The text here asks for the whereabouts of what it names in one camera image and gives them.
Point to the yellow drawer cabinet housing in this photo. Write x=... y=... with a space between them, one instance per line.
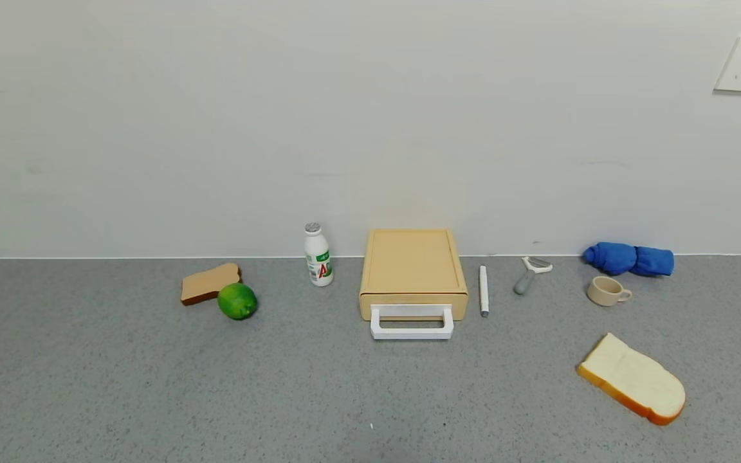
x=412 y=263

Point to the white milk bottle green label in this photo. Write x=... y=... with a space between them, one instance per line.
x=319 y=257

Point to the white marker pen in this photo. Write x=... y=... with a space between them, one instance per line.
x=484 y=289

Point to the green lime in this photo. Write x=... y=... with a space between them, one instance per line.
x=237 y=301

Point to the brown toast slice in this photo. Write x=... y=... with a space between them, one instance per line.
x=206 y=283

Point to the beige cup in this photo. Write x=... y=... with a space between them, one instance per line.
x=605 y=290

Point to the blue rolled cloth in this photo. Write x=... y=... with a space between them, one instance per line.
x=628 y=259

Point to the white bread slice orange crust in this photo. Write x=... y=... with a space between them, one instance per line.
x=634 y=379

